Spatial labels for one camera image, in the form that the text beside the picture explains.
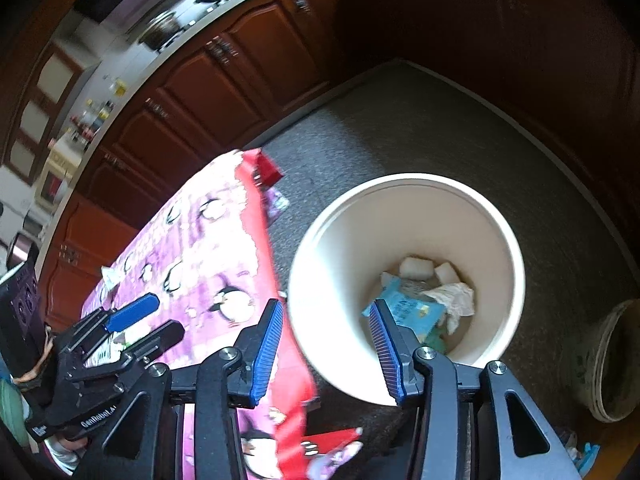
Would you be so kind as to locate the yellow oil bottle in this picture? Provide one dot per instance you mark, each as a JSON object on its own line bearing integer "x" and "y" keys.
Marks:
{"x": 120, "y": 90}

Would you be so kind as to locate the wooden wall cabinets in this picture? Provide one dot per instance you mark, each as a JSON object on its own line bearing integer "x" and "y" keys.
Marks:
{"x": 30, "y": 125}

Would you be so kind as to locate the white plastic bag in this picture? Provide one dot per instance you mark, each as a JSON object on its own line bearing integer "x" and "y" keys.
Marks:
{"x": 455, "y": 297}

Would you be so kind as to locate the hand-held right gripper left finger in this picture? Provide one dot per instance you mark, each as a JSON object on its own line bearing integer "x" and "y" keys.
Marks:
{"x": 265, "y": 355}

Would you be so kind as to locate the white round bin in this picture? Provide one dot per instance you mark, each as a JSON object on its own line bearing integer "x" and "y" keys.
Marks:
{"x": 350, "y": 240}

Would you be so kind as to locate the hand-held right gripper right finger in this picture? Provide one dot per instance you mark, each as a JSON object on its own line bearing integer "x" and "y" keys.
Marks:
{"x": 387, "y": 355}

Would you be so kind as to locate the crumpled clear plastic wrapper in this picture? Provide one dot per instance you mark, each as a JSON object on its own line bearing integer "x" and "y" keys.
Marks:
{"x": 112, "y": 278}

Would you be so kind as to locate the floral ceramic basin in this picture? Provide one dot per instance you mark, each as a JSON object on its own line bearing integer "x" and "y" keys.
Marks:
{"x": 617, "y": 360}

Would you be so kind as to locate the teal fluffy cloth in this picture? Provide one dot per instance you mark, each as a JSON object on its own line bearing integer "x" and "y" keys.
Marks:
{"x": 436, "y": 342}

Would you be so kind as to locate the black range hood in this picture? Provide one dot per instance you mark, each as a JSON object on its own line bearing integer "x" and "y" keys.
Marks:
{"x": 102, "y": 7}

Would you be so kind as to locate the small white sponge block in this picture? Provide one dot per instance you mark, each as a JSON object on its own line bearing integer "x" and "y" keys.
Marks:
{"x": 446, "y": 272}

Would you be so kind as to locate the wooden base cabinets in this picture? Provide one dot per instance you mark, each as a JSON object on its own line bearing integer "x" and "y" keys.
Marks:
{"x": 225, "y": 90}

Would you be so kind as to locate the dark cooking pot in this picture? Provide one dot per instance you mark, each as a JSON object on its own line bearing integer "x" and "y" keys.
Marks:
{"x": 156, "y": 30}

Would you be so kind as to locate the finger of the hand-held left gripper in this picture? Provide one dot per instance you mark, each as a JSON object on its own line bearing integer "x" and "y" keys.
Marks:
{"x": 160, "y": 337}
{"x": 135, "y": 310}

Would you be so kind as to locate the blue snack packet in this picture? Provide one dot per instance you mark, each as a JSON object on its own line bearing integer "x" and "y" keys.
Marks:
{"x": 415, "y": 310}

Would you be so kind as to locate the cream microwave oven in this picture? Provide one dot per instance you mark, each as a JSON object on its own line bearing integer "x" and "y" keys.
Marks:
{"x": 55, "y": 180}

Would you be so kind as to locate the pink penguin printed blanket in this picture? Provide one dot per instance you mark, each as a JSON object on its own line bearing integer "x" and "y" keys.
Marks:
{"x": 200, "y": 240}

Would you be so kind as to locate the large white sponge block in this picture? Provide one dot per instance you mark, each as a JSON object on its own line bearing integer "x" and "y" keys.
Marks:
{"x": 416, "y": 267}

